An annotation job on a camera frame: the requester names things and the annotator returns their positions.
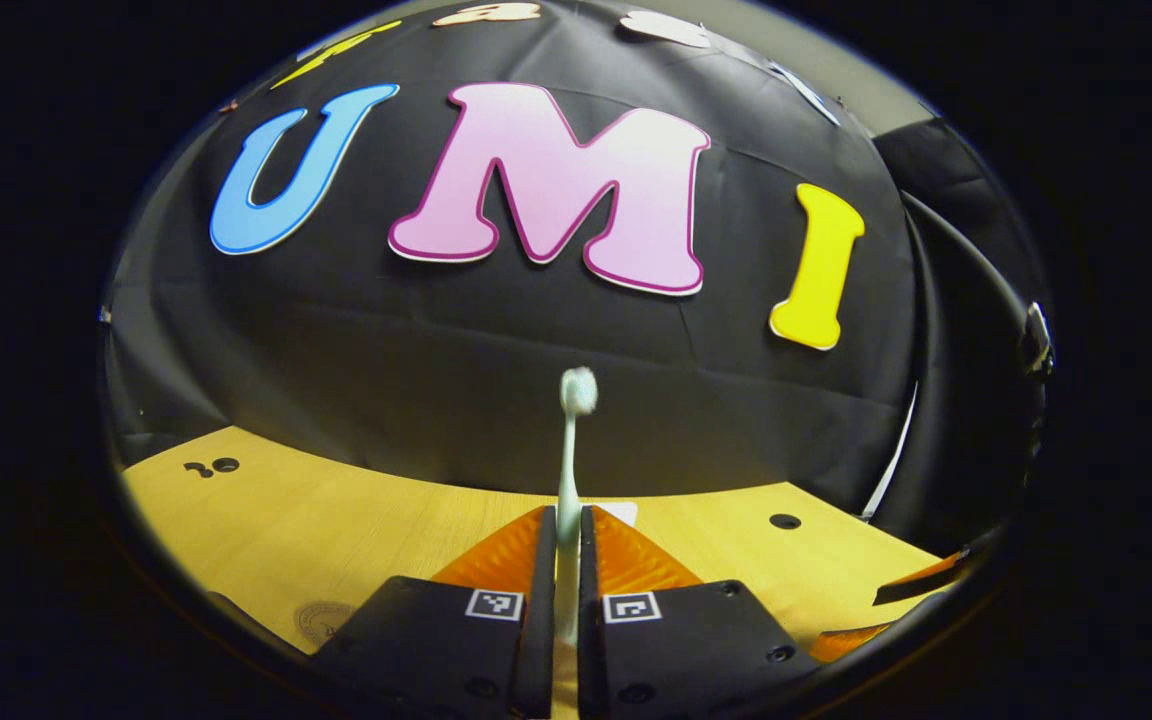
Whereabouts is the white toothbrush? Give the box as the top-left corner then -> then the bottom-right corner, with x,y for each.
553,365 -> 601,653

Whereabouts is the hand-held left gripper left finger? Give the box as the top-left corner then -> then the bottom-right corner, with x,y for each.
311,504 -> 560,720

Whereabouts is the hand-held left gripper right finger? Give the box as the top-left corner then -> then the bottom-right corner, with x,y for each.
575,504 -> 824,720

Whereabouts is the round cork coaster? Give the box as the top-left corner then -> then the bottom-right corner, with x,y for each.
293,599 -> 358,647

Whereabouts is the black backdrop cloth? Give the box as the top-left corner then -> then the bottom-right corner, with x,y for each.
101,0 -> 1052,566

